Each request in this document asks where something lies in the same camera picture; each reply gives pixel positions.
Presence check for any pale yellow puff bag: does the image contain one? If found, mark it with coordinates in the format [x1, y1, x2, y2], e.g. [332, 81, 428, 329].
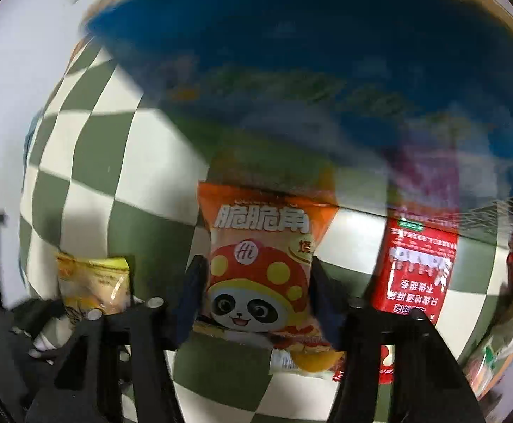
[56, 254, 132, 323]

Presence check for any red spicy strip packet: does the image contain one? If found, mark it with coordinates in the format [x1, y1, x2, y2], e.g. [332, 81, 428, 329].
[333, 203, 460, 384]

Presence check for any orange panda snack bag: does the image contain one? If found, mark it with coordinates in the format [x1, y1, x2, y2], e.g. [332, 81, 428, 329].
[198, 182, 338, 351]

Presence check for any cardboard milk box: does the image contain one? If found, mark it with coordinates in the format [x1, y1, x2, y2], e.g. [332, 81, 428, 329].
[84, 0, 513, 231]

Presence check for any green white checkered mat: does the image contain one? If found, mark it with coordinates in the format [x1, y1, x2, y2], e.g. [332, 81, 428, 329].
[19, 40, 513, 422]

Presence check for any white green snack bag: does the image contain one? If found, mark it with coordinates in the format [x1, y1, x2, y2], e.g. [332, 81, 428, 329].
[464, 303, 513, 400]

